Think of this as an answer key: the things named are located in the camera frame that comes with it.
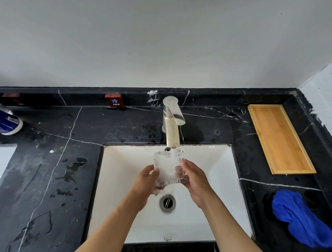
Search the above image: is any person's right hand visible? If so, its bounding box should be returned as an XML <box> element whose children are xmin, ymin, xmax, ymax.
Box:
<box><xmin>179</xmin><ymin>158</ymin><xmax>216</xmax><ymax>209</ymax></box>

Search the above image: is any person's left hand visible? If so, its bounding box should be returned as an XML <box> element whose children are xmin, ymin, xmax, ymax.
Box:
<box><xmin>128</xmin><ymin>165</ymin><xmax>160</xmax><ymax>211</ymax></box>

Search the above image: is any person's right forearm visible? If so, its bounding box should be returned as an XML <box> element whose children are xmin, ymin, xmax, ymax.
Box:
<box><xmin>200</xmin><ymin>193</ymin><xmax>263</xmax><ymax>252</ymax></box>

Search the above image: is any person's left forearm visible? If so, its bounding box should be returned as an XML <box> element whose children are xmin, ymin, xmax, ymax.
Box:
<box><xmin>75</xmin><ymin>193</ymin><xmax>143</xmax><ymax>252</ymax></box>

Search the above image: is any white sink basin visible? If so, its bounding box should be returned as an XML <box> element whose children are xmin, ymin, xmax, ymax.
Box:
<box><xmin>87</xmin><ymin>144</ymin><xmax>254</xmax><ymax>244</ymax></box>
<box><xmin>0</xmin><ymin>144</ymin><xmax>17</xmax><ymax>179</ymax></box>

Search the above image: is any silver sink drain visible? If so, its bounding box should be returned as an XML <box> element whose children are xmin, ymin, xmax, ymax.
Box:
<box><xmin>159</xmin><ymin>194</ymin><xmax>176</xmax><ymax>213</ymax></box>

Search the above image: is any silver faucet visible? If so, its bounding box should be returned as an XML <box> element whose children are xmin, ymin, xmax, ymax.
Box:
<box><xmin>162</xmin><ymin>96</ymin><xmax>186</xmax><ymax>149</ymax></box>

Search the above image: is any red cold label block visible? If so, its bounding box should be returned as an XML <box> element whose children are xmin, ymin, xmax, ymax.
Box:
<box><xmin>105</xmin><ymin>94</ymin><xmax>122</xmax><ymax>107</ymax></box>

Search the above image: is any bamboo tray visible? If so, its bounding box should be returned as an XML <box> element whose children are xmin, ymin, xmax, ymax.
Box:
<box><xmin>247</xmin><ymin>104</ymin><xmax>317</xmax><ymax>175</ymax></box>

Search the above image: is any blue cloth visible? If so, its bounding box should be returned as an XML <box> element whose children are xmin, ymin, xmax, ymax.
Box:
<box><xmin>271</xmin><ymin>190</ymin><xmax>332</xmax><ymax>248</ymax></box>

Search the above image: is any white and blue bottle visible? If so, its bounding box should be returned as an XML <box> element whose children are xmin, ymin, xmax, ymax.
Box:
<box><xmin>0</xmin><ymin>103</ymin><xmax>24</xmax><ymax>136</ymax></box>

